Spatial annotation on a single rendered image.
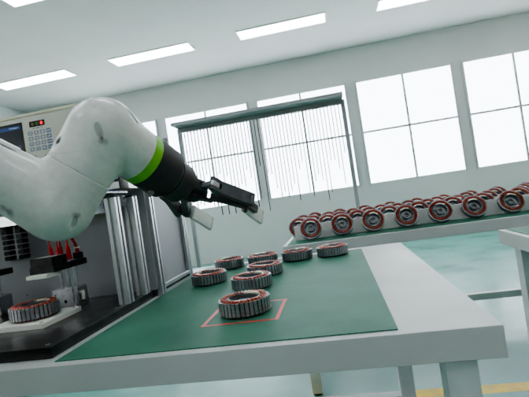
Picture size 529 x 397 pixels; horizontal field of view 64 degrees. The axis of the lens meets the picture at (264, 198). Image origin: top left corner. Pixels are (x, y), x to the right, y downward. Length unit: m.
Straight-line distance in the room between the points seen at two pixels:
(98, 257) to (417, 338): 0.98
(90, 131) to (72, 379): 0.45
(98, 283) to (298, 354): 0.83
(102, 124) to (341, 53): 7.13
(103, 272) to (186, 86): 6.78
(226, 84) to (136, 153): 7.13
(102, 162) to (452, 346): 0.59
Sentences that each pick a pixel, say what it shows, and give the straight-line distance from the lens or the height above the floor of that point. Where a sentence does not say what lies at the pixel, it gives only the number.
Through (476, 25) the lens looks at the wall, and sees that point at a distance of 8.11.
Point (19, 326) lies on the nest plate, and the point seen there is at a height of 0.78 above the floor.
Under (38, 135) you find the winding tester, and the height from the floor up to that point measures 1.25.
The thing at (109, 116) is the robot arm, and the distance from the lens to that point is 0.67.
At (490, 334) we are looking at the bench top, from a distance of 0.75.
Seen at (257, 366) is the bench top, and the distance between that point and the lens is 0.75.
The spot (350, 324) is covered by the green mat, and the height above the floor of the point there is 0.75.
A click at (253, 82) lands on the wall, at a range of 7.70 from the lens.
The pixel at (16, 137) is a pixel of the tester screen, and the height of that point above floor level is 1.26.
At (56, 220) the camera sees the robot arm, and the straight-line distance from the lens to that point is 0.67.
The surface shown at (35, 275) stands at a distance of 1.25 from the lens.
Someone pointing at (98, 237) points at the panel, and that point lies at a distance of 1.39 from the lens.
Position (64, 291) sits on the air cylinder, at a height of 0.82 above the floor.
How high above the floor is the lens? 0.98
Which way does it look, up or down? level
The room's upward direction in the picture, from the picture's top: 9 degrees counter-clockwise
